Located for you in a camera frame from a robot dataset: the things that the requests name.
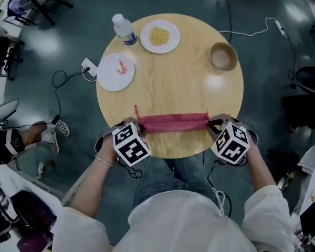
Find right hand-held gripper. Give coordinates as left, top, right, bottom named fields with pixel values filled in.
left=206, top=113, right=259, bottom=166

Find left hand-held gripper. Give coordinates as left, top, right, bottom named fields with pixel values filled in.
left=93, top=117, right=152, bottom=168

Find red cloth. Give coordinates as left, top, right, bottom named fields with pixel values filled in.
left=134, top=104, right=209, bottom=134

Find person's left forearm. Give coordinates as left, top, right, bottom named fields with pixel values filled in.
left=70, top=143, right=116, bottom=219

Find person's right forearm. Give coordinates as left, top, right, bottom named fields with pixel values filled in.
left=246, top=143, right=278, bottom=194

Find white plate with shrimp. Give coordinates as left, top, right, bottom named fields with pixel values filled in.
left=97, top=52, right=135, bottom=92

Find orange shrimp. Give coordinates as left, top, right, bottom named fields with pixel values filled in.
left=117, top=60, right=128, bottom=75

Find person's jeans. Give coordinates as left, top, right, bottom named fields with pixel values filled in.
left=133, top=153, right=221, bottom=208

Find round wooden table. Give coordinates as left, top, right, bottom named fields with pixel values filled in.
left=96, top=13, right=244, bottom=159

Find wooden bowl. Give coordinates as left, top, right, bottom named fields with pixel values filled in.
left=209, top=41, right=238, bottom=70

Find square white power strip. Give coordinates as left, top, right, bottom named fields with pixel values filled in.
left=81, top=58, right=98, bottom=77

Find white plate with yellow food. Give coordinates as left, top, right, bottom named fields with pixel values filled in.
left=140, top=19, right=181, bottom=55

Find yellow food heap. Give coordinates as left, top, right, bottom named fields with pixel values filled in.
left=149, top=27, right=171, bottom=46

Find clear plastic water bottle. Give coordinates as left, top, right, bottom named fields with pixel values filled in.
left=112, top=13, right=139, bottom=46

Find black round pan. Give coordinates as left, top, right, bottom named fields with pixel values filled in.
left=295, top=66, right=315, bottom=97

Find person's white shirt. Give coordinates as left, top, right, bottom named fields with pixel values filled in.
left=52, top=185, right=295, bottom=252

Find long white power strip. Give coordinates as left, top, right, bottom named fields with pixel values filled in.
left=275, top=19, right=288, bottom=38

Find white folding table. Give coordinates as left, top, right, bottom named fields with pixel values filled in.
left=0, top=164, right=95, bottom=220

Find grey curved panel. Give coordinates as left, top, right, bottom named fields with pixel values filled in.
left=0, top=98, right=20, bottom=127

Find maroon domed appliance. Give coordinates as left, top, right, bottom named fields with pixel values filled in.
left=10, top=190, right=57, bottom=252

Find black chair with grey seat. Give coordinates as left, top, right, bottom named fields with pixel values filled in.
left=23, top=0, right=75, bottom=26

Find black office chair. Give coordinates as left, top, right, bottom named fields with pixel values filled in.
left=0, top=39, right=26, bottom=81

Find chair with purple cloth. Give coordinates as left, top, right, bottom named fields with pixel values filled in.
left=7, top=0, right=37, bottom=26

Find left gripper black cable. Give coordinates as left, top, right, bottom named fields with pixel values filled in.
left=117, top=156, right=143, bottom=179

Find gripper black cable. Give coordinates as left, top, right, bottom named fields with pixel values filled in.
left=206, top=159, right=232, bottom=217
left=117, top=156, right=143, bottom=179

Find thin metal bracelet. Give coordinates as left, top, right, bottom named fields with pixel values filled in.
left=94, top=154, right=114, bottom=167

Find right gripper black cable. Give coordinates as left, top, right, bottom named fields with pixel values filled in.
left=206, top=159, right=232, bottom=217

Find long white cable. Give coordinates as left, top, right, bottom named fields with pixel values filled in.
left=211, top=187, right=226, bottom=216

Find black cable with adapter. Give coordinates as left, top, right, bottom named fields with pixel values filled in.
left=51, top=69, right=89, bottom=124
left=286, top=35, right=298, bottom=89

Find white power strip cable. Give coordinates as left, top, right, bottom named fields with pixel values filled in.
left=219, top=17, right=277, bottom=37

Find long black cable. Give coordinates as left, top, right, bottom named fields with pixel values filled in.
left=225, top=0, right=234, bottom=43

